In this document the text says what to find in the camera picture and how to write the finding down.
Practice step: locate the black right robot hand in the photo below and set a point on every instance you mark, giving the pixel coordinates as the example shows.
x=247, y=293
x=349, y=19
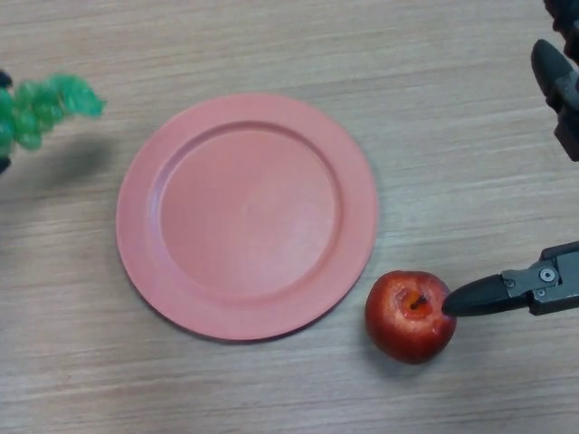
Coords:
x=543, y=289

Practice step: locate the pink round plate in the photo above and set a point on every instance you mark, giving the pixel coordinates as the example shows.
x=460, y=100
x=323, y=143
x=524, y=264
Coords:
x=246, y=217

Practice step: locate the red apple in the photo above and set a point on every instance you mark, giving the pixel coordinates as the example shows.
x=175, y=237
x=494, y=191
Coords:
x=407, y=339

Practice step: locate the green grape bunch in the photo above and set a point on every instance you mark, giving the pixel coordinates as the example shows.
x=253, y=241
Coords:
x=36, y=108

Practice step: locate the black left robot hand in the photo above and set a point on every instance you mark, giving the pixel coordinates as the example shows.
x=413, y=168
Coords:
x=4, y=79

